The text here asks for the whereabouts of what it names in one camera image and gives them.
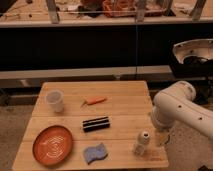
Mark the orange handled tool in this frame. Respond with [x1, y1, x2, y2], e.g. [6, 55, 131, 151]
[81, 97, 107, 107]

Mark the wooden table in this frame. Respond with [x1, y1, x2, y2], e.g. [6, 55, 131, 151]
[13, 81, 169, 171]

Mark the white robot base ring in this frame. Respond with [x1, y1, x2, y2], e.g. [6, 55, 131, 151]
[172, 38, 213, 66]

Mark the orange ridged plate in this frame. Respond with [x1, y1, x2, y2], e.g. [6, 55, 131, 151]
[32, 125, 73, 166]

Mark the black striped rectangular block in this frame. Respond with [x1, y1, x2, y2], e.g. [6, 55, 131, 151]
[82, 117, 110, 132]

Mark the orange crate in background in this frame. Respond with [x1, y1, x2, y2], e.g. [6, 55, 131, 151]
[102, 0, 135, 17]

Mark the small white plastic bottle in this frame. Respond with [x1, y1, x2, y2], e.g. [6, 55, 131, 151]
[133, 131, 150, 156]

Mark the blue sponge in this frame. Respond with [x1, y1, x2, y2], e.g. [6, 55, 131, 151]
[83, 143, 108, 164]

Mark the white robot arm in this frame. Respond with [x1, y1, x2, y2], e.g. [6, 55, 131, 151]
[150, 81, 213, 146]

